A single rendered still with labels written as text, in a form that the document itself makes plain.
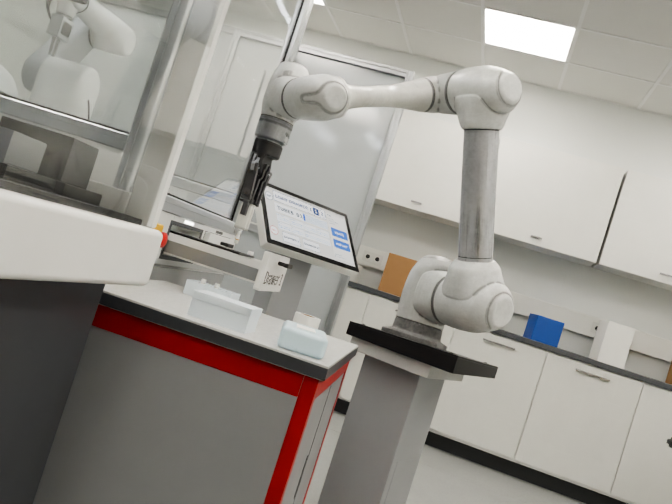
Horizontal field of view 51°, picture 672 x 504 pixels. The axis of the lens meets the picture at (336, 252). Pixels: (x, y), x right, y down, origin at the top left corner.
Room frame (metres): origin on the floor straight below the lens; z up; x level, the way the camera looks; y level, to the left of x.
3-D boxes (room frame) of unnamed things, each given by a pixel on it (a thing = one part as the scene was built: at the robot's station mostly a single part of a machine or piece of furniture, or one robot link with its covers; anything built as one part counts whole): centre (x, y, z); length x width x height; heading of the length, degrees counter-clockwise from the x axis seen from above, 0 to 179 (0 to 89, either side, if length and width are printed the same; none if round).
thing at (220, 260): (2.12, 0.37, 0.86); 0.40 x 0.26 x 0.06; 82
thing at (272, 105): (1.83, 0.24, 1.34); 0.13 x 0.11 x 0.16; 35
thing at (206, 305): (1.46, 0.18, 0.79); 0.13 x 0.09 x 0.05; 82
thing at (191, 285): (1.86, 0.27, 0.78); 0.12 x 0.08 x 0.04; 81
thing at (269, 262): (2.09, 0.16, 0.87); 0.29 x 0.02 x 0.11; 172
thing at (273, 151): (1.84, 0.25, 1.15); 0.08 x 0.07 x 0.09; 167
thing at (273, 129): (1.84, 0.25, 1.23); 0.09 x 0.09 x 0.06
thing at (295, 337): (1.45, 0.01, 0.78); 0.15 x 0.10 x 0.04; 2
